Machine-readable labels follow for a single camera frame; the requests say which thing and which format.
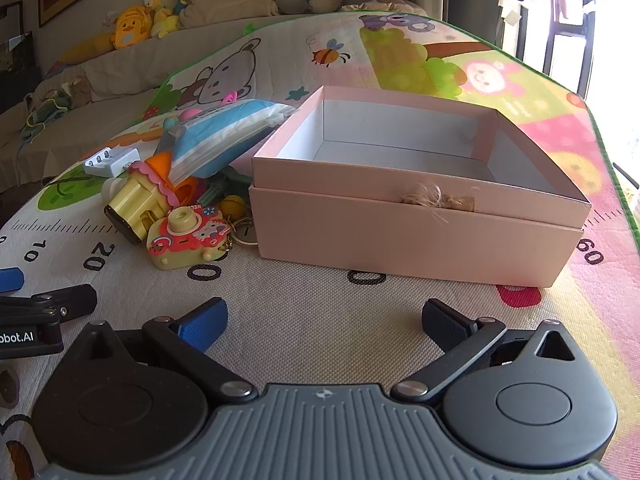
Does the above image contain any yellow ball keychain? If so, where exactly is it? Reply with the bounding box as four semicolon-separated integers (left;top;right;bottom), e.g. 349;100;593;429
220;195;258;249

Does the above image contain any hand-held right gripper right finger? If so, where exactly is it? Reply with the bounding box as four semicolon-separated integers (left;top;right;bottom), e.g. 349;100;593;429
390;298;579;405

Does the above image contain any long yellow plush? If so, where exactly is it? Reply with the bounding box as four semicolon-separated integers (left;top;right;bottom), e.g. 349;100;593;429
59;34;117;67

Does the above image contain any yellow white duck plush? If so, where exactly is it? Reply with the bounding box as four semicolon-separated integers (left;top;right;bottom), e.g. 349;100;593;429
144;0;182;39

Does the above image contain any printed play mat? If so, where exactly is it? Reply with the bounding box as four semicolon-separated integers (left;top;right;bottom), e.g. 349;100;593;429
0;10;640;480

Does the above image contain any yellow toy house orange roof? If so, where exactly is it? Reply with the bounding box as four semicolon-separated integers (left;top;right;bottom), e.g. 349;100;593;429
103;154;204;245

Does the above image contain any small brown plush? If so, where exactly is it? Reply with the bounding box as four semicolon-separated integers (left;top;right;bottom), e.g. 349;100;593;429
65;77;92;109

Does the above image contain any green plastic toy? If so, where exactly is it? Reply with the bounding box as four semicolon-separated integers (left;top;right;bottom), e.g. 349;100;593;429
202;167;254;206

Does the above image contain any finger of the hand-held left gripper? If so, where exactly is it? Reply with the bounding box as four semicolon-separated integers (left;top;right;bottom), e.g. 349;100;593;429
0;283;99;323
0;267;25;294

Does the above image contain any dark cabinet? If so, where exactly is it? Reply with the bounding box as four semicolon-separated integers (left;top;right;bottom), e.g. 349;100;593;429
0;31;44;113

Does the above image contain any pink cardboard box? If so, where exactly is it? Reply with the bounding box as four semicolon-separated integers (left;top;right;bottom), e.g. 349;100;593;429
248;85;593;289

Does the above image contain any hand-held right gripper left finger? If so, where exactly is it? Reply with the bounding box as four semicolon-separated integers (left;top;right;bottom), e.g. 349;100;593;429
65;297;256;404

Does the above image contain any white charger plug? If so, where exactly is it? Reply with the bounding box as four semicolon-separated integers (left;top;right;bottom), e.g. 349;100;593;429
83;147;141;179

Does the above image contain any yellow pink toy camera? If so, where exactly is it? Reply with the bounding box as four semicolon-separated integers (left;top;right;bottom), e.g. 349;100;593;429
146;205;232;271

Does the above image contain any dark chair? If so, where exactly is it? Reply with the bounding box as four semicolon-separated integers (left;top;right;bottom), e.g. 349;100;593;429
500;0;640;116

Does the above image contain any beige covered sofa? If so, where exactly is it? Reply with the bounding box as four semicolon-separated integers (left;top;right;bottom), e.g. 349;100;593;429
0;4;431;201

